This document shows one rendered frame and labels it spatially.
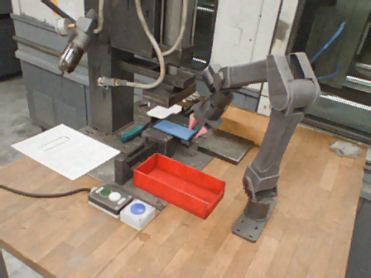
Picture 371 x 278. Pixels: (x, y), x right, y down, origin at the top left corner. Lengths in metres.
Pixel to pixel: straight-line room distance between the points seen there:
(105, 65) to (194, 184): 0.50
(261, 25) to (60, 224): 1.17
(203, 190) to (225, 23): 0.92
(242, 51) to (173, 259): 1.10
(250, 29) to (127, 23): 0.71
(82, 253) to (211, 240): 0.32
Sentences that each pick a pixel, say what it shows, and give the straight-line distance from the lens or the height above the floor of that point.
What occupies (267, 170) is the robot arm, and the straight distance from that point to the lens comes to 0.85.
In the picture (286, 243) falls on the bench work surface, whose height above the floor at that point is 0.90.
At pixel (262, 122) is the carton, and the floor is 0.95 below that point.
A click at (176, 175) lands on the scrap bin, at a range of 1.05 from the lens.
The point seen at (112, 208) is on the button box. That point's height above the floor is 0.93.
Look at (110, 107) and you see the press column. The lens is 1.23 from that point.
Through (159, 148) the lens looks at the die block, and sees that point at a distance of 1.10.
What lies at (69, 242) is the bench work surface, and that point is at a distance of 0.88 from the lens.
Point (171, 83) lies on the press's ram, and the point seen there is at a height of 1.16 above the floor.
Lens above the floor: 1.54
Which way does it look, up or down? 31 degrees down
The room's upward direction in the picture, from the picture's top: 7 degrees clockwise
